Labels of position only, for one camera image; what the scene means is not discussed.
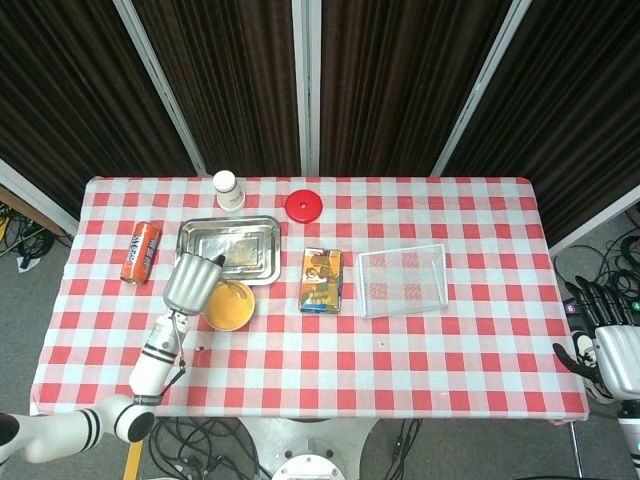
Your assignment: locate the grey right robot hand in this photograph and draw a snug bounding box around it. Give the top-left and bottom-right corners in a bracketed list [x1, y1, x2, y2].
[552, 274, 640, 404]

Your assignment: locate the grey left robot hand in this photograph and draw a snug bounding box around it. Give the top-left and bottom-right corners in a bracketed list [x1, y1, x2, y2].
[163, 252, 227, 317]

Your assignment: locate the metal spoon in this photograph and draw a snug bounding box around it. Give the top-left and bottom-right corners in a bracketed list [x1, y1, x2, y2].
[218, 279, 251, 302]

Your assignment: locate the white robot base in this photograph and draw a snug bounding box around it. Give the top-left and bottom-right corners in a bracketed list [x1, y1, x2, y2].
[239, 417, 376, 480]

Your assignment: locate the cream round bowl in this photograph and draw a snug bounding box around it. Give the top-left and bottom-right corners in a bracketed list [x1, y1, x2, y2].
[203, 279, 257, 333]

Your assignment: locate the orange cylindrical snack can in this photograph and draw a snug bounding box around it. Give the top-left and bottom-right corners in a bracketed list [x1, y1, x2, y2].
[119, 221, 162, 286]

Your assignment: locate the stainless steel tray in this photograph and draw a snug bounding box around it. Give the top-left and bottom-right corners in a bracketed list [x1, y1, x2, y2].
[173, 215, 283, 287]

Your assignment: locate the white paper cup stack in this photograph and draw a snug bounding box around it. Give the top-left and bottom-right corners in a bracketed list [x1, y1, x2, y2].
[212, 170, 247, 213]

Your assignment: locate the yellow blue carton box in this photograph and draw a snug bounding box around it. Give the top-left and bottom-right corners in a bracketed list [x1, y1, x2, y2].
[298, 248, 344, 315]

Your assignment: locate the red round plastic lid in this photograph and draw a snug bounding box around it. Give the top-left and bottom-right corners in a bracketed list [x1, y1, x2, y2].
[284, 189, 325, 225]

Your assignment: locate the red white checkered tablecloth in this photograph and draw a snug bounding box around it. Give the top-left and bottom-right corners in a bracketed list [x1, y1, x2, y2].
[29, 175, 591, 425]

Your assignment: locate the dark brown corrugated panel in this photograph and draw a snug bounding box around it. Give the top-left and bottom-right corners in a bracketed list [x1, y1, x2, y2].
[134, 0, 301, 177]
[319, 0, 514, 177]
[0, 0, 196, 221]
[444, 0, 640, 246]

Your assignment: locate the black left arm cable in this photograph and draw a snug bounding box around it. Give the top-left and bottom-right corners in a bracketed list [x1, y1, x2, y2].
[158, 312, 190, 399]

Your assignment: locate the black floor cable tangle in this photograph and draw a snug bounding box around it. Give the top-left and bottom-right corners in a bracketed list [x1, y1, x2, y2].
[149, 418, 274, 480]
[553, 204, 640, 321]
[0, 202, 71, 274]

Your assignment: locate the white partition post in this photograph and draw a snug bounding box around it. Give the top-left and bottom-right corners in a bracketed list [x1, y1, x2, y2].
[548, 184, 640, 259]
[292, 0, 321, 177]
[0, 158, 80, 236]
[430, 0, 532, 177]
[112, 0, 209, 177]

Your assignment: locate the white wire mesh basket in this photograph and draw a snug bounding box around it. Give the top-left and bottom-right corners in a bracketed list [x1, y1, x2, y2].
[355, 243, 450, 320]

